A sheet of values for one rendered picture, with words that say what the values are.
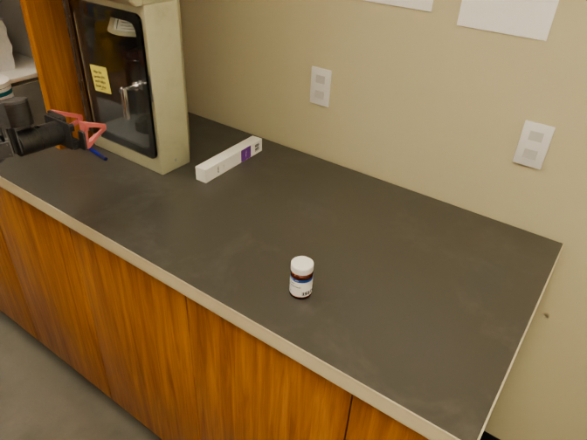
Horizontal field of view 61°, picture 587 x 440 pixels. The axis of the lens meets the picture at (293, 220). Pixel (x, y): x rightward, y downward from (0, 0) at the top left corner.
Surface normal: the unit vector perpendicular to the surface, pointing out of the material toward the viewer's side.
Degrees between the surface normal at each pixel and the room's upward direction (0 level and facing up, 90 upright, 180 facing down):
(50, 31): 90
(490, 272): 0
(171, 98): 90
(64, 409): 0
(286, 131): 90
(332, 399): 90
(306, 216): 0
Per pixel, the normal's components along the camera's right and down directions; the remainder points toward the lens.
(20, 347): 0.04, -0.83
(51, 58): 0.82, 0.35
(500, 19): -0.58, 0.43
